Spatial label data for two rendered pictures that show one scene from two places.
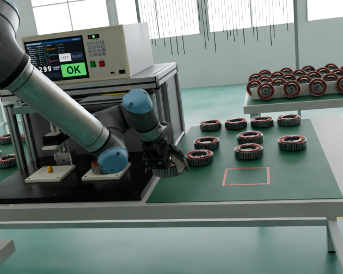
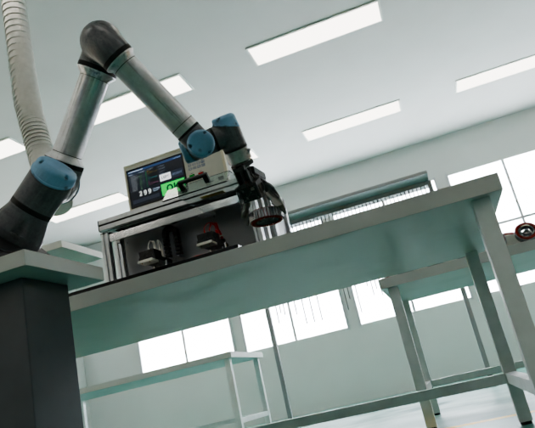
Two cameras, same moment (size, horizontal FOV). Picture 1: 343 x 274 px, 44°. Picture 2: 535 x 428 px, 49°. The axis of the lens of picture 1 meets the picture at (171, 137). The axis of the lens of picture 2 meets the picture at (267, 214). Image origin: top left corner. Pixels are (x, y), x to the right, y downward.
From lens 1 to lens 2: 1.12 m
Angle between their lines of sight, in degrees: 33
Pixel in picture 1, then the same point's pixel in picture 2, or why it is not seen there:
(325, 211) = (426, 203)
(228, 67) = (394, 369)
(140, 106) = (227, 118)
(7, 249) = (96, 270)
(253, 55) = (425, 347)
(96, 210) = (191, 264)
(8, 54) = (117, 36)
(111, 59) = (211, 168)
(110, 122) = not seen: hidden behind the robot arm
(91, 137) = (180, 116)
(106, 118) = not seen: hidden behind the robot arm
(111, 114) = not seen: hidden behind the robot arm
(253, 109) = (391, 280)
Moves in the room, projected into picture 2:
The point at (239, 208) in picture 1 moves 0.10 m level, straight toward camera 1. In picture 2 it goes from (339, 222) to (335, 214)
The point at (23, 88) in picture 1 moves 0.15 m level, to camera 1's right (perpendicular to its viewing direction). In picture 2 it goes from (126, 64) to (181, 53)
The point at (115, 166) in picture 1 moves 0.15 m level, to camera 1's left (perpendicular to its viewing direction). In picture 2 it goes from (203, 145) to (149, 157)
